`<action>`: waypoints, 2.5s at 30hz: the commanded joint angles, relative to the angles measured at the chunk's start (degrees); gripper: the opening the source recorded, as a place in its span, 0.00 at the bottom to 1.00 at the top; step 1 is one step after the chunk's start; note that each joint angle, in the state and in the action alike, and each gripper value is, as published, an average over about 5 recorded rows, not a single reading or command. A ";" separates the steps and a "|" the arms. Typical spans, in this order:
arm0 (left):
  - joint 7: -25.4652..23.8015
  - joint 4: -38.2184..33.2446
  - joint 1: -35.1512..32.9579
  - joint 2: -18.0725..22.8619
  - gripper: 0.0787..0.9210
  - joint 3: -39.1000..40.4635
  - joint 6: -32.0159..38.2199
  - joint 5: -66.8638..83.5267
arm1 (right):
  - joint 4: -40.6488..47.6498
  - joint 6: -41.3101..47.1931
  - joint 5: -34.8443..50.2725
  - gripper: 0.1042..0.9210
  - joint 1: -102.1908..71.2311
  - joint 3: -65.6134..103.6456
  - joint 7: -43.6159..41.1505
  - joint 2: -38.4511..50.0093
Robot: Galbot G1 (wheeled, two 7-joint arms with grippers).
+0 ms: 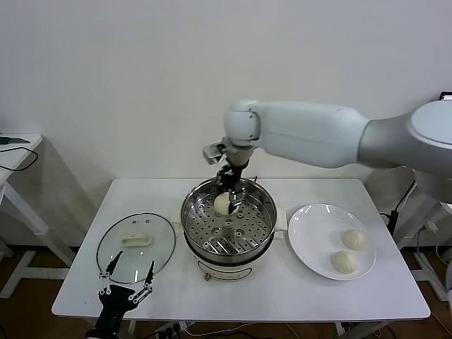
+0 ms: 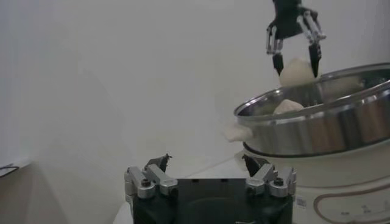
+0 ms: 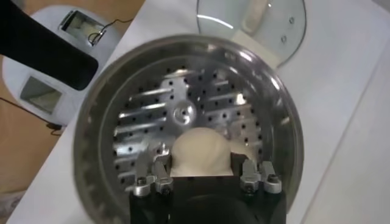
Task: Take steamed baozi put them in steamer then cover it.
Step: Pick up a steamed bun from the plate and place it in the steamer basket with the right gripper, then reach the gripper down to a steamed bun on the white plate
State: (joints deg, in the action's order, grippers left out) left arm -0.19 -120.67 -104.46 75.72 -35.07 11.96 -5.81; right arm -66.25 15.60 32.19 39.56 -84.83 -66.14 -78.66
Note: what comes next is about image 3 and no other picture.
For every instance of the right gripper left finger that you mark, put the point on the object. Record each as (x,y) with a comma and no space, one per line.
(158,179)

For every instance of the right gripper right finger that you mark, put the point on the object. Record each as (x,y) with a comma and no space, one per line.
(259,179)

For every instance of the white steamed baozi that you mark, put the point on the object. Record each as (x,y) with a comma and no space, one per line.
(201,152)
(243,150)

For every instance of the round glass pot lid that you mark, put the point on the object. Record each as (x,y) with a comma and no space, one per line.
(280,18)

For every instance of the stainless steel steamer basket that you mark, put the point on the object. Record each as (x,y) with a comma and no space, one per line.
(146,91)

